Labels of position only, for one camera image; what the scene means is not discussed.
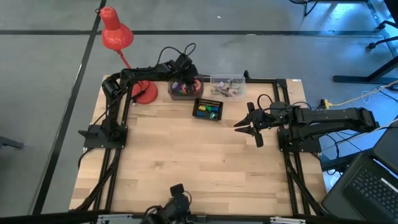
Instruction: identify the clear plastic bin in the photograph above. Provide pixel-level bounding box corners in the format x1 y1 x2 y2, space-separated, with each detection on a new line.
210 73 247 102

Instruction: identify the black table-level camera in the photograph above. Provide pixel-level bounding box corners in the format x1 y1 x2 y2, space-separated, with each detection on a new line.
169 183 185 197

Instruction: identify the black mesh basket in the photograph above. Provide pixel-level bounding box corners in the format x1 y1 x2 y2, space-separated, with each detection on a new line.
192 97 224 122

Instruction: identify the yellow extension cable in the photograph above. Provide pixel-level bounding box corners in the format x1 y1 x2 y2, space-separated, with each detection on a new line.
328 79 398 108

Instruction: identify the grey staple remover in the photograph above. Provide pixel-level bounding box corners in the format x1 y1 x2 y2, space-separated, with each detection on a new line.
213 86 230 98

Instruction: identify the grey furniture foot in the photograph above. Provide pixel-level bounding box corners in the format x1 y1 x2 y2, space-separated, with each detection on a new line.
0 135 25 150

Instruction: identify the black laptop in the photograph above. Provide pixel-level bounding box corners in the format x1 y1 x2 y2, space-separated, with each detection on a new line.
321 119 398 224

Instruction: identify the black keyboard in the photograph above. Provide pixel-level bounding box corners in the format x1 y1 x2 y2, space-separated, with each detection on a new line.
341 166 398 222

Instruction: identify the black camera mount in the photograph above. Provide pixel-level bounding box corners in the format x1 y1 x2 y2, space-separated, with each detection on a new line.
139 195 192 224

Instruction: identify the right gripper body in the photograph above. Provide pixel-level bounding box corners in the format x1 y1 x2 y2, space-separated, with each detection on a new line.
246 101 278 149

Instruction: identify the black aluminium table frame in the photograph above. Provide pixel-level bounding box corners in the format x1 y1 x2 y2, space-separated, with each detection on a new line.
70 70 329 218

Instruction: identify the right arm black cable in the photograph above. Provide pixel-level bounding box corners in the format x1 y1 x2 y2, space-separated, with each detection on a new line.
256 93 309 111

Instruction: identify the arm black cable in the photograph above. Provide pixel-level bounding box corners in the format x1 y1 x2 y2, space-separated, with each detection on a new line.
256 93 309 111
155 42 198 67

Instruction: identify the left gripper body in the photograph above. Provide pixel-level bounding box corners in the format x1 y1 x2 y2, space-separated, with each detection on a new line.
169 65 200 85

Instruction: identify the red tape roll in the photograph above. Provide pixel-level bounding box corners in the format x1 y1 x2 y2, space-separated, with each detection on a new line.
192 78 203 95

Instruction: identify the red desk lamp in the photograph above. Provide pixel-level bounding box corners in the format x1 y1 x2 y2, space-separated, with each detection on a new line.
95 6 159 105

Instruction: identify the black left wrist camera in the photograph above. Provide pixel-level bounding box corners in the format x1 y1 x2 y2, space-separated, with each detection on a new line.
175 53 195 72

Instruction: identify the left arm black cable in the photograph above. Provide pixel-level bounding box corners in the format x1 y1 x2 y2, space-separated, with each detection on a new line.
155 42 198 67

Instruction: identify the grey tinted plastic bin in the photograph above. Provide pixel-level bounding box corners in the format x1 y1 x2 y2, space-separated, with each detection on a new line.
167 75 205 101

